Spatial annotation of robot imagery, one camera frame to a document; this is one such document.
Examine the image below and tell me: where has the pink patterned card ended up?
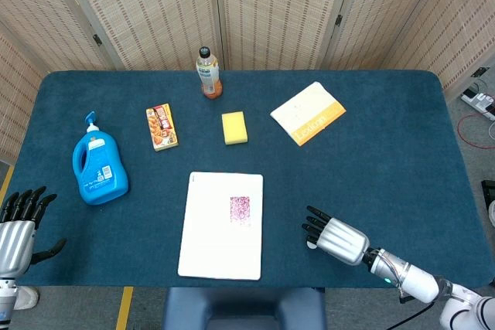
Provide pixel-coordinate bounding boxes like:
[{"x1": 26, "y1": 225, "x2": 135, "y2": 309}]
[{"x1": 230, "y1": 196, "x2": 252, "y2": 226}]

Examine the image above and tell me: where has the dark blue table cloth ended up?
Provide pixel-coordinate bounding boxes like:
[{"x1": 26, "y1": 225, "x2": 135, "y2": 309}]
[{"x1": 7, "y1": 70, "x2": 484, "y2": 291}]

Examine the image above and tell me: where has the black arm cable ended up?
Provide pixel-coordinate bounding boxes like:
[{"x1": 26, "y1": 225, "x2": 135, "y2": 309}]
[{"x1": 386, "y1": 301, "x2": 438, "y2": 330}]

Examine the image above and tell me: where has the yellow curry food box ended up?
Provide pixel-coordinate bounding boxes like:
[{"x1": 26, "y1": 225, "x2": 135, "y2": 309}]
[{"x1": 145, "y1": 103, "x2": 179, "y2": 152}]

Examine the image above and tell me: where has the cream and orange notebook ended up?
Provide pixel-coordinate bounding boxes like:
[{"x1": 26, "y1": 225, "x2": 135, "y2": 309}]
[{"x1": 269, "y1": 81, "x2": 347, "y2": 148}]

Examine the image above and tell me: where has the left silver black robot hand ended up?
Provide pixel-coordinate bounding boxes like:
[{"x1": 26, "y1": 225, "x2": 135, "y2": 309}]
[{"x1": 0, "y1": 185, "x2": 67, "y2": 279}]

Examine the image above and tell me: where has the orange drink plastic bottle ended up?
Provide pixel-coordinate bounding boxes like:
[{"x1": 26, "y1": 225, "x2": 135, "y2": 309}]
[{"x1": 195, "y1": 46, "x2": 224, "y2": 100}]

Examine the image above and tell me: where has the white magnetic board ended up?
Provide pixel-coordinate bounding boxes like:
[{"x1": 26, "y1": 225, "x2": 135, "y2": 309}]
[{"x1": 177, "y1": 171, "x2": 265, "y2": 281}]

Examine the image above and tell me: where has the blue detergent pump bottle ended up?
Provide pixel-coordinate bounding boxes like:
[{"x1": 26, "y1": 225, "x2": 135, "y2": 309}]
[{"x1": 72, "y1": 111, "x2": 129, "y2": 206}]

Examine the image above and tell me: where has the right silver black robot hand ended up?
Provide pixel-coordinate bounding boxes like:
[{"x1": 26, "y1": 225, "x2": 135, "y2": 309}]
[{"x1": 301, "y1": 206, "x2": 370, "y2": 267}]

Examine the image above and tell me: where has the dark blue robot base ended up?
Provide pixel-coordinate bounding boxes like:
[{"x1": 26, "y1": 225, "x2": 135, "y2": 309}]
[{"x1": 162, "y1": 287, "x2": 328, "y2": 330}]

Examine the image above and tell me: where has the red cable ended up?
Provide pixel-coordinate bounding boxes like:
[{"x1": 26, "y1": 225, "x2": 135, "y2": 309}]
[{"x1": 457, "y1": 114, "x2": 495, "y2": 150}]

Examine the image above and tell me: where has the yellow sponge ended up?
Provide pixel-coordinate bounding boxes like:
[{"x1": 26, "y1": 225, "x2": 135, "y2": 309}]
[{"x1": 221, "y1": 111, "x2": 249, "y2": 146}]

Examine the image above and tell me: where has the black box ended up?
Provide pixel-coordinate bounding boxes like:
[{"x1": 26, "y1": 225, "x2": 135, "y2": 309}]
[{"x1": 480, "y1": 179, "x2": 495, "y2": 207}]

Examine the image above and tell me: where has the white shoe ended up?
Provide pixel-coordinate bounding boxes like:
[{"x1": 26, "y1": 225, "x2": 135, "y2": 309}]
[{"x1": 13, "y1": 285, "x2": 40, "y2": 311}]

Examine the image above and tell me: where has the white power strip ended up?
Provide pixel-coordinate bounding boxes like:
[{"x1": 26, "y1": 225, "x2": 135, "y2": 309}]
[{"x1": 459, "y1": 88, "x2": 495, "y2": 121}]

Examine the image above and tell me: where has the bamboo folding screen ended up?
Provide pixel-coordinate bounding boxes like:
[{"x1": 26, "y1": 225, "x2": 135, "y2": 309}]
[{"x1": 0, "y1": 0, "x2": 495, "y2": 165}]

